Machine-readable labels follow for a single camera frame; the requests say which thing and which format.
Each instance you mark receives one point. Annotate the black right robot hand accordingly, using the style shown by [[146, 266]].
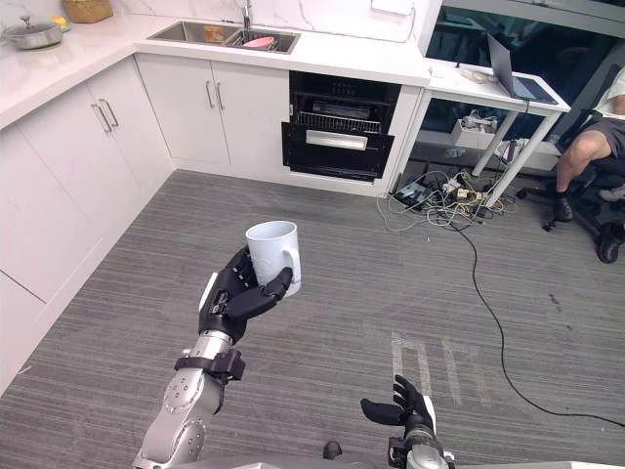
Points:
[[409, 408]]

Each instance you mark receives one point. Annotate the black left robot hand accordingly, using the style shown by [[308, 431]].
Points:
[[234, 305]]

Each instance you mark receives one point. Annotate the white ceramic mug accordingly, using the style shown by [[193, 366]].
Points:
[[274, 254]]

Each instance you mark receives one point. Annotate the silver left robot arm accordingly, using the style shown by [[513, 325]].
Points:
[[188, 410]]

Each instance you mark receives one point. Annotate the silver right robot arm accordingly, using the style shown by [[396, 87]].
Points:
[[421, 448]]

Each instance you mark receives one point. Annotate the black dishwasher door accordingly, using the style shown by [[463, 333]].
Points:
[[337, 151]]

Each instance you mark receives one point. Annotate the white cabinet door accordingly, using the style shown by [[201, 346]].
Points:
[[183, 110], [68, 185], [254, 117], [29, 234], [129, 117]]

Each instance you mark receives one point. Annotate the black built-in dishwasher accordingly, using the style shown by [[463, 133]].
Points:
[[342, 127]]

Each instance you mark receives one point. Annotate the stainless steel double sink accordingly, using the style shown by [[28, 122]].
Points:
[[220, 34]]

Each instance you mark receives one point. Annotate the orange packet in sink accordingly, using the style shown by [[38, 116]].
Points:
[[213, 33]]

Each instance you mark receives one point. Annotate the chrome sink faucet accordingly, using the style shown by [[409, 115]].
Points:
[[247, 17]]

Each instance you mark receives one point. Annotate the black device on floor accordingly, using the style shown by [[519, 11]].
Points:
[[412, 191]]

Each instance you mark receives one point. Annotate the pink bowl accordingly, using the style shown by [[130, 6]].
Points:
[[260, 42]]

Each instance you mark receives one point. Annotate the black office chair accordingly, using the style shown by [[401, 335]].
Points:
[[593, 200]]

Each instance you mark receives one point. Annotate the white storage box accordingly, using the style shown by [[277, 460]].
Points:
[[476, 131]]

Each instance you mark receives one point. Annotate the person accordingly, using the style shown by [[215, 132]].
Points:
[[591, 146]]

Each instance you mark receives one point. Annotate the white desk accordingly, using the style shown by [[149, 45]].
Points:
[[493, 98]]

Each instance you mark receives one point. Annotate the woven wicker basket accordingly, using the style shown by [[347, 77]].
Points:
[[88, 10]]

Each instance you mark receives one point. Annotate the yellow fruit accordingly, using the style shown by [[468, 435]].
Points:
[[59, 22]]

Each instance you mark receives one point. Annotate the steel pot with lid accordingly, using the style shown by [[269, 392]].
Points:
[[34, 35]]

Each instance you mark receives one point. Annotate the grey open laptop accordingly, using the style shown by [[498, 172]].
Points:
[[517, 78]]

